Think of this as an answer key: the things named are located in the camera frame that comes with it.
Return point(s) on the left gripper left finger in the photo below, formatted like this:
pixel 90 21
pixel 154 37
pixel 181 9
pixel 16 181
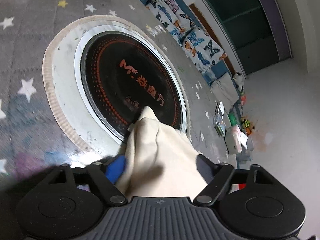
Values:
pixel 103 177

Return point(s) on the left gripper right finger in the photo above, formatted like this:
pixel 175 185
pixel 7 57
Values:
pixel 218 179

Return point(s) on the cream garment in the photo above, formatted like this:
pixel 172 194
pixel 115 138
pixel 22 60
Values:
pixel 160 161

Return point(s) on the white tissue box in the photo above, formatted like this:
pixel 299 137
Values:
pixel 235 140

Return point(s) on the clear box of coloured items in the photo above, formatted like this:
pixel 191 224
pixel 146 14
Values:
pixel 220 126

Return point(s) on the yellow green toy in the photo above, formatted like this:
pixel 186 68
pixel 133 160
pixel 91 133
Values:
pixel 247 126

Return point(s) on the green round toy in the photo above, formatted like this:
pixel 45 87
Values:
pixel 232 119

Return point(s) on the white phone box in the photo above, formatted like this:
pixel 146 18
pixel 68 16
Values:
pixel 220 109

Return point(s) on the grey plain cushion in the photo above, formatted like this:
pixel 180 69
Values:
pixel 225 90

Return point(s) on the black white plush toy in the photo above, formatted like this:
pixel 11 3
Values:
pixel 239 80

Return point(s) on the round black induction cooktop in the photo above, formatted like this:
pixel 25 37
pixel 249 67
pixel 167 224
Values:
pixel 120 76

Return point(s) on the right butterfly pillow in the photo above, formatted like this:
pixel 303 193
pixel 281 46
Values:
pixel 203 51

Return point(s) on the butterfly pillow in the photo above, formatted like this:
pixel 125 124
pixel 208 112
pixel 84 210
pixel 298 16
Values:
pixel 172 17
pixel 203 51

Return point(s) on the dark window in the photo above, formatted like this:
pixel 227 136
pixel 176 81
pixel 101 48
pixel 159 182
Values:
pixel 256 30

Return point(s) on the left butterfly pillow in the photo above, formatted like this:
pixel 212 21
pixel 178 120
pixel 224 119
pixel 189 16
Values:
pixel 172 17

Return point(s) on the grey star tablecloth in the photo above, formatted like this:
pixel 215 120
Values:
pixel 44 120

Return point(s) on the blue sofa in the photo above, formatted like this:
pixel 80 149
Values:
pixel 215 71

